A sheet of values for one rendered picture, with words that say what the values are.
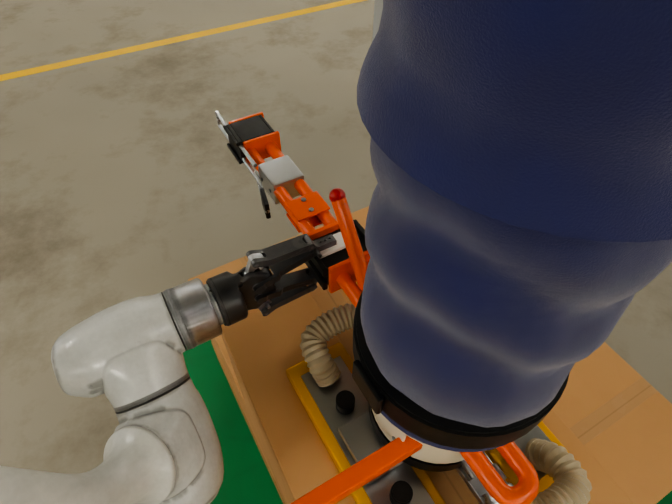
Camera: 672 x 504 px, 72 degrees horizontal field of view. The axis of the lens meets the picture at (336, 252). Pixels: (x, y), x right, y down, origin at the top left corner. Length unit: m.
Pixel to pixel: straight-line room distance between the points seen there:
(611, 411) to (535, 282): 1.22
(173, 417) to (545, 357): 0.46
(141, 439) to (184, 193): 2.23
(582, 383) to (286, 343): 0.95
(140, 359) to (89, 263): 1.95
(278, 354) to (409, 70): 0.61
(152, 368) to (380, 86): 0.49
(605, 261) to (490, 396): 0.17
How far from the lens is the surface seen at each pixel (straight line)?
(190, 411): 0.67
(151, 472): 0.64
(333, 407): 0.72
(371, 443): 0.68
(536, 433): 0.76
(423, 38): 0.22
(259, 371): 0.78
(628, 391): 1.55
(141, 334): 0.65
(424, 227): 0.30
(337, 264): 0.69
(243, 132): 0.95
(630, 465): 1.46
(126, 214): 2.76
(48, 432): 2.16
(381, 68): 0.27
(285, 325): 0.81
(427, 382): 0.41
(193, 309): 0.65
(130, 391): 0.66
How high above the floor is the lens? 1.75
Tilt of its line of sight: 49 degrees down
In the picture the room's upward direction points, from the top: straight up
